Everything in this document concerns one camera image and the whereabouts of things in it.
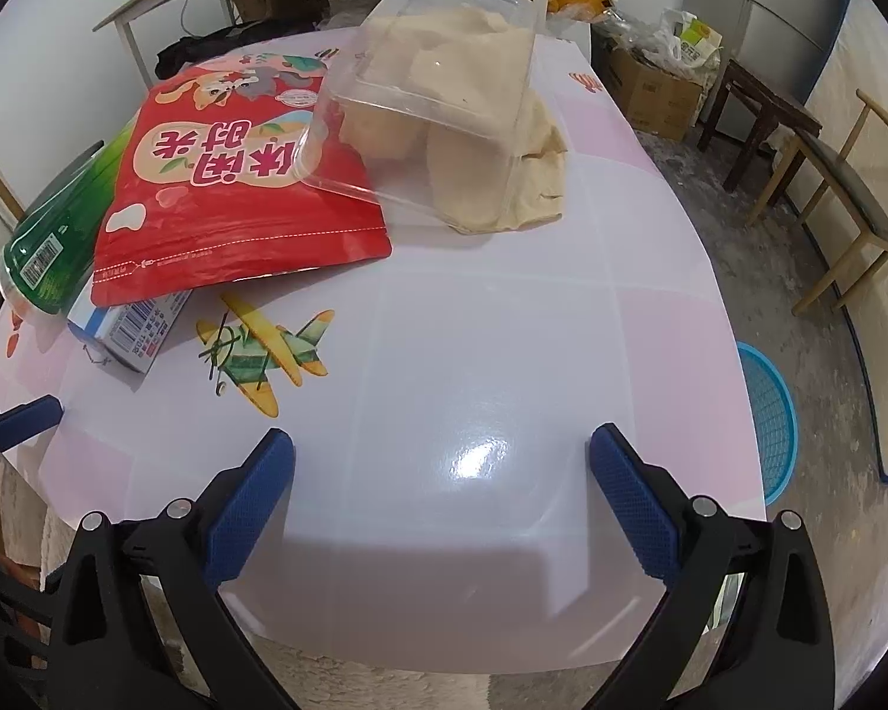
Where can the blue toothpaste box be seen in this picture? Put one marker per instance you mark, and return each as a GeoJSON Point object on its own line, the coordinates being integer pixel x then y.
{"type": "Point", "coordinates": [126, 325]}

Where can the dark wooden stool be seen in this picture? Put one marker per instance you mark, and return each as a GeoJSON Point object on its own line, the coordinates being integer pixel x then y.
{"type": "Point", "coordinates": [762, 89]}

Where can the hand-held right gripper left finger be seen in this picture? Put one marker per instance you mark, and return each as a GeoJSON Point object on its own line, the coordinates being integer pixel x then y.
{"type": "Point", "coordinates": [251, 510]}

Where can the clear plastic container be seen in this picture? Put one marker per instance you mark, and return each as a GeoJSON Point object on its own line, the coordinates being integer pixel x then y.
{"type": "Point", "coordinates": [429, 37]}

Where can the white side table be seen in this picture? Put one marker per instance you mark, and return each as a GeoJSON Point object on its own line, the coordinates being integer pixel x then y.
{"type": "Point", "coordinates": [133, 52]}

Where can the blue plastic wastebasket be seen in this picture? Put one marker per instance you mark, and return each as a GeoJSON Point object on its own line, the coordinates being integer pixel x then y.
{"type": "Point", "coordinates": [773, 421]}

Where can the white cabinet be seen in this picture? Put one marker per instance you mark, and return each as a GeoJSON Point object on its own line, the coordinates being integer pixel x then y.
{"type": "Point", "coordinates": [573, 33]}

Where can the white and green bag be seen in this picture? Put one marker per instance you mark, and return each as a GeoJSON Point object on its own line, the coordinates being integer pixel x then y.
{"type": "Point", "coordinates": [695, 37]}

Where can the green plastic bottle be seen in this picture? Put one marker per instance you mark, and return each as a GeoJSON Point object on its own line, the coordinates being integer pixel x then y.
{"type": "Point", "coordinates": [52, 251]}

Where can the clear plastic wrapping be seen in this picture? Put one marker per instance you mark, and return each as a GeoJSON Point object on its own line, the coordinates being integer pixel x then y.
{"type": "Point", "coordinates": [621, 26]}

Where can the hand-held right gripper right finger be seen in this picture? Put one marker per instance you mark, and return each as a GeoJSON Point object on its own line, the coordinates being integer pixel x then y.
{"type": "Point", "coordinates": [636, 510]}

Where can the black cloth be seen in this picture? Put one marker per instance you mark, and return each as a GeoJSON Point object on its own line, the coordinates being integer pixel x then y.
{"type": "Point", "coordinates": [200, 48]}

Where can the large cardboard box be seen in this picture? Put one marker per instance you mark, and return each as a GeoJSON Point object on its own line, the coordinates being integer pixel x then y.
{"type": "Point", "coordinates": [651, 96]}

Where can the red snack pouch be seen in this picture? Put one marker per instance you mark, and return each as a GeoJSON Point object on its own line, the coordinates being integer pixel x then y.
{"type": "Point", "coordinates": [214, 214]}

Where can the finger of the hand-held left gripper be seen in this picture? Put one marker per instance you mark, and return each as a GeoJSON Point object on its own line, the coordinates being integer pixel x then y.
{"type": "Point", "coordinates": [26, 423]}

